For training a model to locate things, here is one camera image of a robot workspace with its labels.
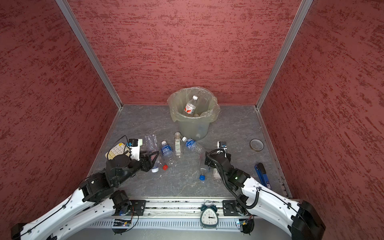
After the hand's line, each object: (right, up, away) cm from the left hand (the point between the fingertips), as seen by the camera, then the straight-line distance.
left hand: (155, 155), depth 70 cm
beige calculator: (-30, -2, +24) cm, 39 cm away
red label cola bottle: (-1, +6, -4) cm, 7 cm away
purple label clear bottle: (+1, -6, -2) cm, 6 cm away
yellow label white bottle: (+31, -14, +13) cm, 37 cm away
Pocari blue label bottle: (+17, +1, +22) cm, 28 cm away
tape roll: (+60, 0, +28) cm, 67 cm away
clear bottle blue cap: (+24, -10, +13) cm, 29 cm away
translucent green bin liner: (+27, +25, +25) cm, 45 cm away
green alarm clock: (+26, -28, -2) cm, 38 cm away
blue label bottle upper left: (+1, -2, +19) cm, 19 cm away
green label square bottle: (+8, +2, +22) cm, 23 cm away
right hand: (+28, -3, +12) cm, 31 cm away
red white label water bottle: (+16, +26, +26) cm, 40 cm away
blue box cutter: (+57, -14, +13) cm, 60 cm away
